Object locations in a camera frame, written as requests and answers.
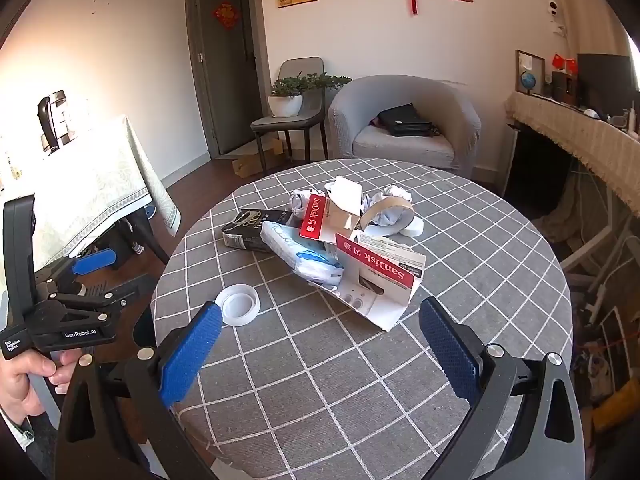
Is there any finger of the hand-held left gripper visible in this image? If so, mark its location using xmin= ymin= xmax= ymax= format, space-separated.
xmin=35 ymin=249 xmax=119 ymax=291
xmin=47 ymin=282 xmax=142 ymax=320

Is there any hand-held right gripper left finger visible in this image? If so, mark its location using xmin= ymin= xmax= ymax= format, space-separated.
xmin=54 ymin=301 xmax=224 ymax=480

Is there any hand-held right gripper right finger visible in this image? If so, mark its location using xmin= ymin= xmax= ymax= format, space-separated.
xmin=418 ymin=297 xmax=587 ymax=480

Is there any white round plastic lid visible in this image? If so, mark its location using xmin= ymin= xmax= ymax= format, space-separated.
xmin=215 ymin=284 xmax=261 ymax=328

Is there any brown cardboard tape core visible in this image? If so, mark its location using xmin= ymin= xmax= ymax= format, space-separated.
xmin=359 ymin=196 xmax=416 ymax=236

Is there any person's left forearm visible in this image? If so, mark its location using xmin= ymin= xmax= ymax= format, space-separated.
xmin=0 ymin=405 xmax=37 ymax=458

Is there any person's left hand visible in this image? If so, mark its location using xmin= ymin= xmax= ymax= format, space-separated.
xmin=0 ymin=347 xmax=81 ymax=428

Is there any large red white cardboard packaging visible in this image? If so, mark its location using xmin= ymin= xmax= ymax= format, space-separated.
xmin=307 ymin=232 xmax=427 ymax=332

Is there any grey checked tablecloth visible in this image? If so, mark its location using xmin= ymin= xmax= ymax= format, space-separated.
xmin=150 ymin=158 xmax=576 ymax=480

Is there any black box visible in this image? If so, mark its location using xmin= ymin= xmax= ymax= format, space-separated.
xmin=221 ymin=207 xmax=296 ymax=253

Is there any blue white tissue packet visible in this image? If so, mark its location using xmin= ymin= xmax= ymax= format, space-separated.
xmin=260 ymin=220 xmax=346 ymax=288

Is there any black silver kettle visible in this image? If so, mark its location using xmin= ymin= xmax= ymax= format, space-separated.
xmin=37 ymin=91 xmax=76 ymax=153

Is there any crumpled white paper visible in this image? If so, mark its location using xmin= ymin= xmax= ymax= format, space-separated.
xmin=289 ymin=189 xmax=321 ymax=217
xmin=362 ymin=185 xmax=413 ymax=226

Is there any small red white cardboard packaging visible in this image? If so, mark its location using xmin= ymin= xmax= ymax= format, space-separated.
xmin=298 ymin=192 xmax=363 ymax=246

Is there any beige draped cloth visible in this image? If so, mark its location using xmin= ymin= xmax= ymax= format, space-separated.
xmin=545 ymin=180 xmax=601 ymax=246

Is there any cardboard box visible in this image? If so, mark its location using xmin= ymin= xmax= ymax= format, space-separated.
xmin=232 ymin=137 xmax=286 ymax=179

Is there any white cardboard piece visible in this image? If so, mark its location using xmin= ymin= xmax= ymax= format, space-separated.
xmin=322 ymin=175 xmax=365 ymax=216

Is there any black cabinet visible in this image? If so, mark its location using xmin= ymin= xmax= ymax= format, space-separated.
xmin=505 ymin=122 xmax=571 ymax=216

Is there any grey armchair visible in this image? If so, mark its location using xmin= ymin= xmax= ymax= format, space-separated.
xmin=327 ymin=75 xmax=482 ymax=179

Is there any grey door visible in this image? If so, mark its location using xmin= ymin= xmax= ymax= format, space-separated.
xmin=184 ymin=0 xmax=271 ymax=161

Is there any black bag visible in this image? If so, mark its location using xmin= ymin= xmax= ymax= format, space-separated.
xmin=377 ymin=103 xmax=436 ymax=137

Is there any potted plant white pot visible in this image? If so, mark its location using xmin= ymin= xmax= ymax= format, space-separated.
xmin=267 ymin=72 xmax=353 ymax=118

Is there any beige lace desk cloth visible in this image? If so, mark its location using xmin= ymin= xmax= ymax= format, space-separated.
xmin=505 ymin=91 xmax=640 ymax=201

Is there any grey dining chair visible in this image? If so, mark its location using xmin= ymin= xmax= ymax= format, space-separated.
xmin=250 ymin=56 xmax=330 ymax=166

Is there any red door decoration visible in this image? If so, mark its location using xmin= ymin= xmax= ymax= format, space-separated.
xmin=213 ymin=1 xmax=241 ymax=31

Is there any dark wooden box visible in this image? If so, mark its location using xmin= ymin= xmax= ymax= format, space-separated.
xmin=551 ymin=71 xmax=578 ymax=101

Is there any black monitor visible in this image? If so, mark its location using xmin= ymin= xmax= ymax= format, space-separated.
xmin=576 ymin=52 xmax=638 ymax=111

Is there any white desk frame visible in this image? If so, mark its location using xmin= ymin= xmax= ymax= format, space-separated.
xmin=585 ymin=200 xmax=640 ymax=326

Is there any picture frame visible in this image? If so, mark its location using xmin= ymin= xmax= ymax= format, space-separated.
xmin=515 ymin=49 xmax=546 ymax=96

